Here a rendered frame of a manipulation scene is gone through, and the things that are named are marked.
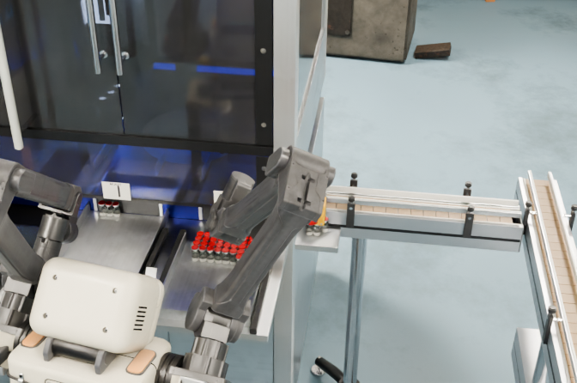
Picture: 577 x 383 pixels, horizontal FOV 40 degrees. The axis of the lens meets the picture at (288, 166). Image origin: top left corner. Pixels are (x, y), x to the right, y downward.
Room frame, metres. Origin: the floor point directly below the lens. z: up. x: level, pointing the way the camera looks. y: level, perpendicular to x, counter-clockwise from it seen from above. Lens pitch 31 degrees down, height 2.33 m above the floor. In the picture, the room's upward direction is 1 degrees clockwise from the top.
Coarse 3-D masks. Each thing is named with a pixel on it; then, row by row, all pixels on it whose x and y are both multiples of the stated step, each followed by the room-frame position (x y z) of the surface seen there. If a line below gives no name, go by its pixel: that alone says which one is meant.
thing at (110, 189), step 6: (102, 186) 1.99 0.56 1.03; (108, 186) 1.99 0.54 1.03; (114, 186) 1.99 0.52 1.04; (120, 186) 1.98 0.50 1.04; (126, 186) 1.98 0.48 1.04; (108, 192) 1.99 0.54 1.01; (114, 192) 1.99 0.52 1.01; (120, 192) 1.98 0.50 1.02; (126, 192) 1.98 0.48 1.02; (114, 198) 1.99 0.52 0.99; (120, 198) 1.98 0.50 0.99; (126, 198) 1.98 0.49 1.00
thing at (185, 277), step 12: (180, 252) 1.85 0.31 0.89; (180, 264) 1.81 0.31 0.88; (192, 264) 1.81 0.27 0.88; (204, 264) 1.81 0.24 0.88; (216, 264) 1.81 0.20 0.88; (228, 264) 1.81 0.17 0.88; (168, 276) 1.73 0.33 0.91; (180, 276) 1.76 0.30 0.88; (192, 276) 1.76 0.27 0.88; (204, 276) 1.76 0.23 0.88; (216, 276) 1.76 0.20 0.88; (168, 288) 1.71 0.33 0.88; (180, 288) 1.71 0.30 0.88; (192, 288) 1.71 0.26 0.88; (168, 300) 1.66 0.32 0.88; (180, 300) 1.66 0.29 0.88; (252, 300) 1.66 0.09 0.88; (168, 312) 1.58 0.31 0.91; (180, 312) 1.58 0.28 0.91; (252, 312) 1.59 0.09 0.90
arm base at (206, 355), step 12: (192, 348) 1.12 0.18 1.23; (204, 348) 1.11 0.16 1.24; (216, 348) 1.11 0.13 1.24; (192, 360) 1.09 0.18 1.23; (204, 360) 1.09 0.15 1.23; (216, 360) 1.09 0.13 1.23; (168, 372) 1.08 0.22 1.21; (180, 372) 1.07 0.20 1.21; (192, 372) 1.07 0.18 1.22; (204, 372) 1.07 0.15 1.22; (216, 372) 1.08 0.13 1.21
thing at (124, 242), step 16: (80, 224) 1.99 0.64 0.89; (96, 224) 2.01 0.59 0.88; (112, 224) 2.01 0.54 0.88; (128, 224) 2.01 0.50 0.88; (144, 224) 2.01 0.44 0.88; (160, 224) 1.96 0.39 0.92; (80, 240) 1.92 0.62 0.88; (96, 240) 1.92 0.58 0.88; (112, 240) 1.92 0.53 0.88; (128, 240) 1.92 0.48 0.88; (144, 240) 1.92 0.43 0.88; (64, 256) 1.84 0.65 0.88; (80, 256) 1.85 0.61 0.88; (96, 256) 1.85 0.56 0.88; (112, 256) 1.85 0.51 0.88; (128, 256) 1.85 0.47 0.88; (144, 256) 1.81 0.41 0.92
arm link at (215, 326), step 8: (208, 312) 1.17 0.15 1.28; (208, 320) 1.16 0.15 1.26; (216, 320) 1.17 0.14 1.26; (224, 320) 1.17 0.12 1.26; (200, 328) 1.15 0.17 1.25; (208, 328) 1.14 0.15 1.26; (216, 328) 1.15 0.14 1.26; (224, 328) 1.15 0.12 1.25; (200, 336) 1.13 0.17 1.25; (208, 336) 1.13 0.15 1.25; (216, 336) 1.14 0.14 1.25; (224, 336) 1.14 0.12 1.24
